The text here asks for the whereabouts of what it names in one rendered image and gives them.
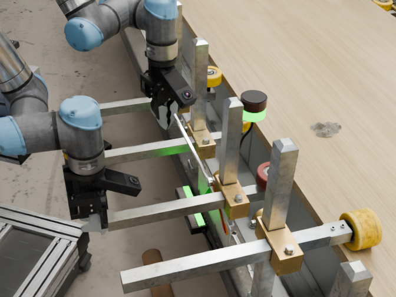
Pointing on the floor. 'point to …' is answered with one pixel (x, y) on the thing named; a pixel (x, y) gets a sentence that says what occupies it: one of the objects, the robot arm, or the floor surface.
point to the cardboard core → (151, 258)
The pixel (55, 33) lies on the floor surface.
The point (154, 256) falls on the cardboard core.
